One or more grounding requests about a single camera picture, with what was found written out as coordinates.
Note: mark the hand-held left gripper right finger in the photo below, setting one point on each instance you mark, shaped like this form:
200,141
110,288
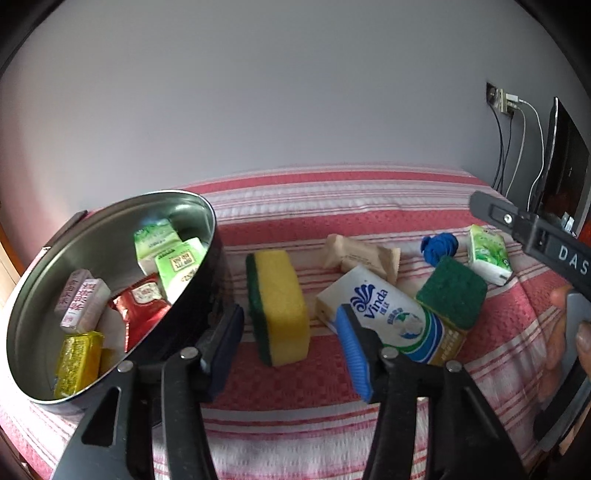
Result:
355,355

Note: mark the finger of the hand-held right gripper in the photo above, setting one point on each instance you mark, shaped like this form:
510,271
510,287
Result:
496,210

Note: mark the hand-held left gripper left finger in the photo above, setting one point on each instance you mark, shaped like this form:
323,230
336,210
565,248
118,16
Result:
226,350

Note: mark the green tissue pack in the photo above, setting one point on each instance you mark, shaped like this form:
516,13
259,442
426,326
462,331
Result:
180,270
489,254
154,244

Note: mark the white blue tissue pack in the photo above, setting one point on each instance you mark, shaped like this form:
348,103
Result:
397,318

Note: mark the blue knotted cloth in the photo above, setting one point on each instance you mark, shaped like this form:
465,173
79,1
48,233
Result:
441,247

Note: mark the yellow sponge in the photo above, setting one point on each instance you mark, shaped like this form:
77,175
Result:
281,304

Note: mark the green-topped scouring sponge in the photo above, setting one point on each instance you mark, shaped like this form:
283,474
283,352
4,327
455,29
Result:
452,290

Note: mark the red foil packet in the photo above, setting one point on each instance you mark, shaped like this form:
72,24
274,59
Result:
141,304

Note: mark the yellow foil packet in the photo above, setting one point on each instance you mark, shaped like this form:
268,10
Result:
78,364

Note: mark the round black metal tin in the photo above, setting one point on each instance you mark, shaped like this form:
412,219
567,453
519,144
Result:
92,230

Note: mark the person's right hand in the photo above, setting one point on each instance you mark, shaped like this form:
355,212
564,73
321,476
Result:
556,346

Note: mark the black flat screen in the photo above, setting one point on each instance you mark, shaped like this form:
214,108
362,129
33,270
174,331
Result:
568,170

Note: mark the white power adapter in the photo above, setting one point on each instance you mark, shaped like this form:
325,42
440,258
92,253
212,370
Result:
509,104

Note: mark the black wall socket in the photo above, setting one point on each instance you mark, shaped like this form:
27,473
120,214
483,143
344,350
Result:
492,96

